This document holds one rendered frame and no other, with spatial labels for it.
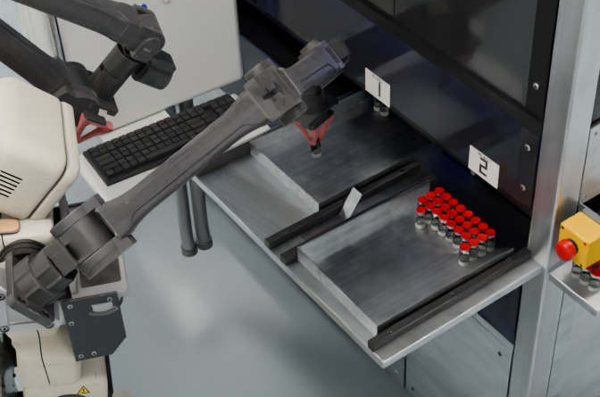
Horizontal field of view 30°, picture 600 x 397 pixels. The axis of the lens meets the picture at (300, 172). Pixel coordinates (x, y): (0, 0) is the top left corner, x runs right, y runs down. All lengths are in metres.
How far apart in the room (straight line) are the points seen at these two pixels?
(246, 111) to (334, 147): 0.77
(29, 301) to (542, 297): 1.04
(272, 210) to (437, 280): 0.39
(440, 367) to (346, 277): 0.66
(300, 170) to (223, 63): 0.47
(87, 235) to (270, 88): 0.37
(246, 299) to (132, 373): 0.42
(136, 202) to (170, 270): 1.74
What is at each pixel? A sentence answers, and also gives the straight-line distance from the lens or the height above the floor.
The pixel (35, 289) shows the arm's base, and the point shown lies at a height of 1.21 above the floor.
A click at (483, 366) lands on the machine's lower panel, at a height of 0.45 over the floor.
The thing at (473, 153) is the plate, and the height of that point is 1.03.
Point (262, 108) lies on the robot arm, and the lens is 1.76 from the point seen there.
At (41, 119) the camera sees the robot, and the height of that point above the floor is 1.35.
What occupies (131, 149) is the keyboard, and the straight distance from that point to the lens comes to 2.66.
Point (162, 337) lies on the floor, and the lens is 3.33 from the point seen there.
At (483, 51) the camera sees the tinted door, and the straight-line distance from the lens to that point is 2.14.
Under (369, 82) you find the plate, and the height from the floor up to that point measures 1.02.
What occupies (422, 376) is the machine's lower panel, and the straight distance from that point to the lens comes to 2.92.
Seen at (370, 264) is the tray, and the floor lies 0.88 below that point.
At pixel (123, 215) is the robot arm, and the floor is 1.29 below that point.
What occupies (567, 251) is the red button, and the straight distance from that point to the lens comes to 2.13.
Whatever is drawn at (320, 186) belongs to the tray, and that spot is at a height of 0.88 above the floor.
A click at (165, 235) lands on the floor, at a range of 3.63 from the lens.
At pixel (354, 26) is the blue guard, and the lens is 2.45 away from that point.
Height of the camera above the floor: 2.48
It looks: 41 degrees down
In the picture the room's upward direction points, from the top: 3 degrees counter-clockwise
